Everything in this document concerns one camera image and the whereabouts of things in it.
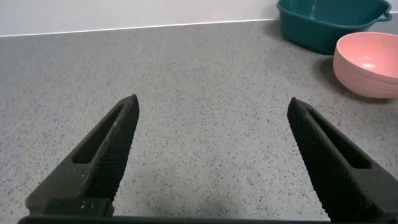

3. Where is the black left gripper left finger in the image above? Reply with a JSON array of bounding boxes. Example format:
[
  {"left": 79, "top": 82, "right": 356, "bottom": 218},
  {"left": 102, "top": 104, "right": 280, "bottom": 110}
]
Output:
[{"left": 25, "top": 94, "right": 140, "bottom": 217}]

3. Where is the pink round plastic bowl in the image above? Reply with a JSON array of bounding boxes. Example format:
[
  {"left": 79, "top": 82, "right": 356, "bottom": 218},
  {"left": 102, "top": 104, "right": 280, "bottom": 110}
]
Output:
[{"left": 333, "top": 31, "right": 398, "bottom": 100}]

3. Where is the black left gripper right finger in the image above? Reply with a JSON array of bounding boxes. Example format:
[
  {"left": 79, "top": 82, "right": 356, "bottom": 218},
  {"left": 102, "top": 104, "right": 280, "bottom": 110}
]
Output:
[{"left": 287, "top": 97, "right": 398, "bottom": 223}]

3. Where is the teal square plastic basin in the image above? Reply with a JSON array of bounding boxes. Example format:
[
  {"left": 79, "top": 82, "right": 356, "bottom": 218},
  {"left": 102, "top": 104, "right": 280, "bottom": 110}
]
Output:
[{"left": 276, "top": 0, "right": 393, "bottom": 56}]

